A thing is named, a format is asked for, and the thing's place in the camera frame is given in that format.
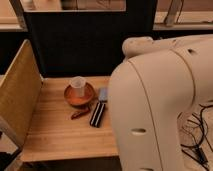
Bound brown wooden bowl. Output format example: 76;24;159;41
63;81;97;107

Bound red brown small object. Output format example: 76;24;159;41
71;108;90;120

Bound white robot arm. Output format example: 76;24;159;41
108;34;213;171

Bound black floor cables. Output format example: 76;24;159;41
177;103;213;166

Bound wooden left side panel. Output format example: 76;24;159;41
0;40;42;148

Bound clear plastic cup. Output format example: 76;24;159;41
70;76;86;97

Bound black back panel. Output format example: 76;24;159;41
24;0;157;77

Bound grey blue block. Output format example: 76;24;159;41
98;87;108;102

